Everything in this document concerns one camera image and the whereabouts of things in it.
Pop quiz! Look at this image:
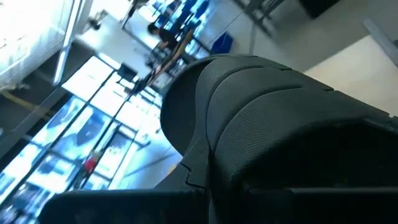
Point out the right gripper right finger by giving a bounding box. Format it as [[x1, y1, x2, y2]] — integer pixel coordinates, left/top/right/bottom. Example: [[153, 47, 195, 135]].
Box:
[[245, 186, 398, 224]]

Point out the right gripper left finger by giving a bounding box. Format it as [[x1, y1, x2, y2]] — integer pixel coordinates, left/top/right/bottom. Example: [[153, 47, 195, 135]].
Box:
[[39, 136, 212, 224]]

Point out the small red object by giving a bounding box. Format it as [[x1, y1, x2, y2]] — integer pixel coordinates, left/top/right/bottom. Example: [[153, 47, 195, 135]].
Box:
[[83, 157, 99, 174]]

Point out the black office chair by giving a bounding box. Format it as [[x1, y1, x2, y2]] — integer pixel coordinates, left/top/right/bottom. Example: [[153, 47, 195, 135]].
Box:
[[116, 62, 139, 85]]

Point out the person leaning over desk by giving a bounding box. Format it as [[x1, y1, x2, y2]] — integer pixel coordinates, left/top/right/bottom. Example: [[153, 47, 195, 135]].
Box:
[[147, 22, 180, 52]]

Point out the blue bin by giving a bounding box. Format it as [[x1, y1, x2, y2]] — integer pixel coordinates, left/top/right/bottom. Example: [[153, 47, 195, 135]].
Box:
[[210, 30, 234, 55]]

